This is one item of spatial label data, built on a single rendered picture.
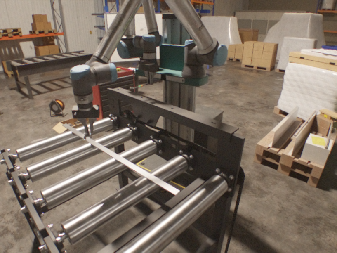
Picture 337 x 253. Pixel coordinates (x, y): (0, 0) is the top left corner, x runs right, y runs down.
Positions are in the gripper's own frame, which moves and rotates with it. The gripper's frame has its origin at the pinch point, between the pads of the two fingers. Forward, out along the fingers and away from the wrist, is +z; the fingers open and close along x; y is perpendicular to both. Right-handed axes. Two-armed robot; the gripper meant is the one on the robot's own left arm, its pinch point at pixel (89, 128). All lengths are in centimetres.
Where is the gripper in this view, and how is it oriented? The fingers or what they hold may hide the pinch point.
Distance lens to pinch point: 121.4
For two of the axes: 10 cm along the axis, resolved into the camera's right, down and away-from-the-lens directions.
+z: -0.7, 8.1, 5.8
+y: 1.6, 5.8, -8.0
